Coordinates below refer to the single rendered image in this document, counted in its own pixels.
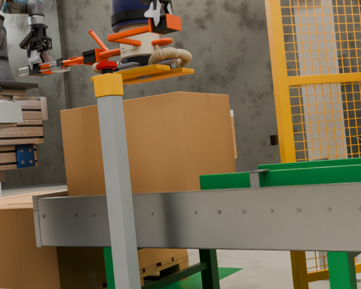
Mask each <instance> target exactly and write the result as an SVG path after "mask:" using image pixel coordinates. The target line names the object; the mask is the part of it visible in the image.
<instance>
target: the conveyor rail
mask: <svg viewBox="0 0 361 289"><path fill-rule="evenodd" d="M132 203H133V209H134V221H135V232H136V244H137V248H168V249H227V250H258V251H317V252H327V251H328V252H329V251H332V252H333V251H335V252H337V251H342V252H344V251H346V252H361V182H342V183H320V184H307V185H285V186H262V187H259V188H227V189H205V190H182V191H170V192H147V193H132ZM37 205H38V216H39V223H40V235H41V246H49V247H111V237H110V230H109V218H108V207H107V195H106V194H102V195H90V196H67V197H46V198H39V199H37Z"/></svg>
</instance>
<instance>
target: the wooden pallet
mask: <svg viewBox="0 0 361 289"><path fill-rule="evenodd" d="M187 267H189V257H188V252H186V253H183V254H181V255H178V256H175V257H172V258H170V259H167V260H165V261H161V262H160V263H156V264H154V265H151V266H149V267H146V268H143V269H141V270H139V273H140V285H141V287H142V286H144V280H143V279H155V280H158V279H161V278H163V277H165V276H168V275H171V274H173V273H175V272H178V271H180V270H183V269H185V268H187ZM90 289H107V282H106V283H103V284H100V285H98V286H95V287H92V288H90Z"/></svg>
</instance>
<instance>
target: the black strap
mask: <svg viewBox="0 0 361 289"><path fill-rule="evenodd" d="M147 10H149V9H132V10H126V11H121V12H118V13H116V14H114V15H112V17H111V27H112V28H113V26H114V25H115V24H117V23H119V22H123V21H128V20H132V19H149V18H146V17H145V16H144V14H145V12H146V11H147Z"/></svg>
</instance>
